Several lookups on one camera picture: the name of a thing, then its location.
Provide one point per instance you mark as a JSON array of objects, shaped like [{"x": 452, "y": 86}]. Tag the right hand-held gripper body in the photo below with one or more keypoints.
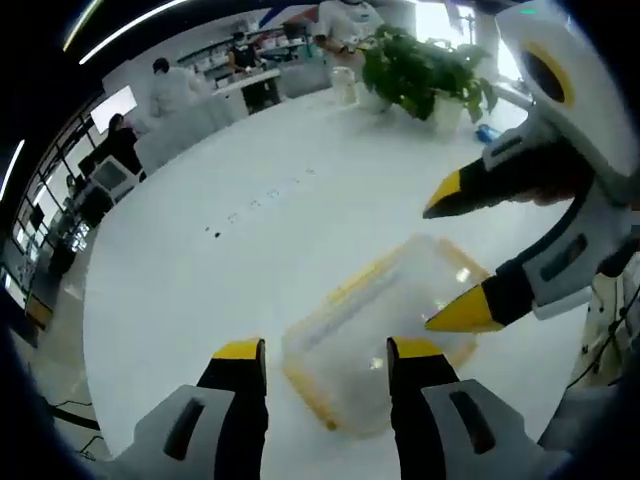
[{"x": 595, "y": 115}]

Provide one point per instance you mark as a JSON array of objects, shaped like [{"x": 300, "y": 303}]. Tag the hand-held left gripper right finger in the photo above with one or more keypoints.
[{"x": 435, "y": 425}]

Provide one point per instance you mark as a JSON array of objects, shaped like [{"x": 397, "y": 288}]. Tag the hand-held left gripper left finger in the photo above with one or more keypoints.
[{"x": 220, "y": 425}]

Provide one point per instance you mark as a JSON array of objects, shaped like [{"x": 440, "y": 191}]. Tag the clear container with yellow buckle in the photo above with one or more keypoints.
[{"x": 350, "y": 350}]

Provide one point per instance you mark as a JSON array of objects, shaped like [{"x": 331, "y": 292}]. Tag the blue flat object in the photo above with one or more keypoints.
[{"x": 489, "y": 135}]

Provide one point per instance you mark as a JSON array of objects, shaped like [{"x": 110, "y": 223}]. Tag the green potted plant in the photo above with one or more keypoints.
[{"x": 420, "y": 70}]

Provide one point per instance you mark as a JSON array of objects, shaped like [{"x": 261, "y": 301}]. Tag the clear plastic jar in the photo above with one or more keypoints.
[{"x": 344, "y": 85}]

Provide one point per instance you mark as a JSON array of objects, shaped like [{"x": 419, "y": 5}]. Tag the white counter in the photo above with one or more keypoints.
[{"x": 250, "y": 85}]

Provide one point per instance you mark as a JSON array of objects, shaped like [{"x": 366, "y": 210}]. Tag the short ceiling light strip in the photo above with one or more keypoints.
[
  {"x": 11, "y": 170},
  {"x": 80, "y": 25}
]

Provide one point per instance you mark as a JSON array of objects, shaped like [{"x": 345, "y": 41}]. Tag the long ceiling light strip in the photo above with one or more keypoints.
[{"x": 130, "y": 32}]

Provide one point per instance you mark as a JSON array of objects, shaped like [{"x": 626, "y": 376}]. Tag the white wall screen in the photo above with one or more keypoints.
[{"x": 115, "y": 107}]

